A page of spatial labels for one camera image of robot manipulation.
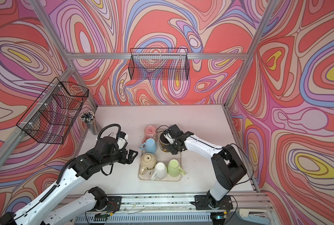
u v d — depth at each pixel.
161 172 0.75
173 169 0.77
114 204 0.72
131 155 0.65
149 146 0.84
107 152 0.55
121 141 0.65
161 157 0.91
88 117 0.91
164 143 0.85
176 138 0.69
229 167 0.45
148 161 0.80
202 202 0.73
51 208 0.42
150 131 0.90
